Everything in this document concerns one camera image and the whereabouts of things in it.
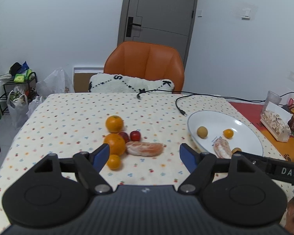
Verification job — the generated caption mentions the large peeled pomelo piece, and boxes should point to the large peeled pomelo piece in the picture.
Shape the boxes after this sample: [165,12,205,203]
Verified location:
[213,138,232,159]

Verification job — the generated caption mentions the small orange kumquat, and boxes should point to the small orange kumquat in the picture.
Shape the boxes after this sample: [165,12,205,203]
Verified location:
[223,129,234,139]
[107,154,122,170]

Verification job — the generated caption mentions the large orange mandarin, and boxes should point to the large orange mandarin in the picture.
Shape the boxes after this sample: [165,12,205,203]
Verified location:
[103,133,126,156]

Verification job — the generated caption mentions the small peeled pomelo segment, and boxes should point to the small peeled pomelo segment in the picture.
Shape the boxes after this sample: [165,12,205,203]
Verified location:
[126,142,163,156]

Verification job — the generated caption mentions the right hand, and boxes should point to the right hand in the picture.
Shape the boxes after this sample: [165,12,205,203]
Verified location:
[285,198,294,235]

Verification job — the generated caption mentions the far orange mandarin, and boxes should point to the far orange mandarin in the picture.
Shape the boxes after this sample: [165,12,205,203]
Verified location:
[105,115,124,133]

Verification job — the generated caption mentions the white ceramic plate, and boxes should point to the white ceramic plate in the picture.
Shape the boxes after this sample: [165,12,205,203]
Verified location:
[187,110,263,159]

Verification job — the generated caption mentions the patterned tissue box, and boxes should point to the patterned tissue box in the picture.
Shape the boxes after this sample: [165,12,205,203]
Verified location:
[260,102,292,143]

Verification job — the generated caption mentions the dotted white tablecloth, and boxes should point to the dotted white tablecloth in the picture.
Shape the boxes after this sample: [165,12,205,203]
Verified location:
[0,93,281,233]

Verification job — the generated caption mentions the red orange table mat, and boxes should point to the red orange table mat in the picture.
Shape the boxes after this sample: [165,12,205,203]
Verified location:
[230,102,294,162]

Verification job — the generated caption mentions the clear drinking glass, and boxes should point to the clear drinking glass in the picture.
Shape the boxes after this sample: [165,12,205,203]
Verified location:
[261,91,282,115]

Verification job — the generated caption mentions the white plastic bag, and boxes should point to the white plastic bag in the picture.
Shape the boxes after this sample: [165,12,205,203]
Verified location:
[26,96,44,118]
[7,90,28,128]

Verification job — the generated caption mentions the white fluffy cushion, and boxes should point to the white fluffy cushion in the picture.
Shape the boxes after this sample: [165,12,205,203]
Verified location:
[88,73,175,93]

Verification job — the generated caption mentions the clear plastic bag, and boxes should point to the clear plastic bag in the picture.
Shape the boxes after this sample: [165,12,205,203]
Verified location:
[36,68,75,98]

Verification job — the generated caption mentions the black metal shelf rack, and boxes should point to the black metal shelf rack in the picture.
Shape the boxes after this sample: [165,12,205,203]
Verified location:
[0,71,38,115]

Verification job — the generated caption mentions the green items on shelf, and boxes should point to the green items on shelf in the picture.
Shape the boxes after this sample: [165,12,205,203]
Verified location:
[9,61,33,83]

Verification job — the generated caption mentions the orange leather chair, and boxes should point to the orange leather chair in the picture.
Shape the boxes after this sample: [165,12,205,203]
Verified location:
[103,41,184,91]

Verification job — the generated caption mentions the grey door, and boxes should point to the grey door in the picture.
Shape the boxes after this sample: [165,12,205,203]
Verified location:
[117,0,198,63]

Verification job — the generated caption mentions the black usb cable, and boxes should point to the black usb cable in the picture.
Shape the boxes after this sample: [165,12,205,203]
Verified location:
[175,91,294,117]

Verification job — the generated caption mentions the cardboard panel with frame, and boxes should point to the cardboard panel with frame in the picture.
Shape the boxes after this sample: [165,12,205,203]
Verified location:
[73,65,103,92]

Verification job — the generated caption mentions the white wall socket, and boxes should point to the white wall socket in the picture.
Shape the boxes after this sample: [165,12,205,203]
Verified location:
[287,71,294,82]

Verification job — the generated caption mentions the black door handle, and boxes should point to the black door handle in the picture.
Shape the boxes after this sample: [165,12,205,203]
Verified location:
[125,16,141,38]

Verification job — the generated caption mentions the white wall switch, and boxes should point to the white wall switch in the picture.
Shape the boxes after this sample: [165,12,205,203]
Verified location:
[196,10,202,18]

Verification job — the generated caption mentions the white wall hook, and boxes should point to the white wall hook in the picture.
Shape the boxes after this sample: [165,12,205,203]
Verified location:
[241,8,251,20]

